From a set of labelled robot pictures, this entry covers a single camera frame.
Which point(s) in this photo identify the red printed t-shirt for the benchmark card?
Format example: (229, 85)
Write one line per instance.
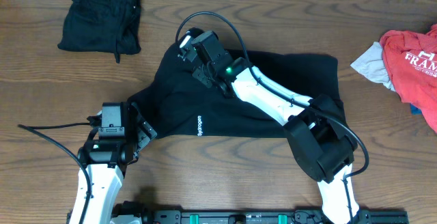
(410, 61)

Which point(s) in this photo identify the black t-shirt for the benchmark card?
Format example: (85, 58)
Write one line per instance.
(176, 103)

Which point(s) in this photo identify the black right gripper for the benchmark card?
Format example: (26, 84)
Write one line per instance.
(197, 74)

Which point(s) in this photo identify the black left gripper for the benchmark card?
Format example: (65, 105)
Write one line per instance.
(143, 136)

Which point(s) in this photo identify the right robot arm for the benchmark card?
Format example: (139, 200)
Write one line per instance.
(321, 142)

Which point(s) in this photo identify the blue garment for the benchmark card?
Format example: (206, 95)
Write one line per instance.
(414, 110)

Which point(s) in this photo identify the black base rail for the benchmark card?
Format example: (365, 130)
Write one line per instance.
(259, 217)

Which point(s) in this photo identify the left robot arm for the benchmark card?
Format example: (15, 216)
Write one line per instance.
(104, 163)

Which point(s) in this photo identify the folded black garment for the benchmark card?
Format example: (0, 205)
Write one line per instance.
(108, 26)

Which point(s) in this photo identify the beige garment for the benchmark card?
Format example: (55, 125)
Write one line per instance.
(371, 65)

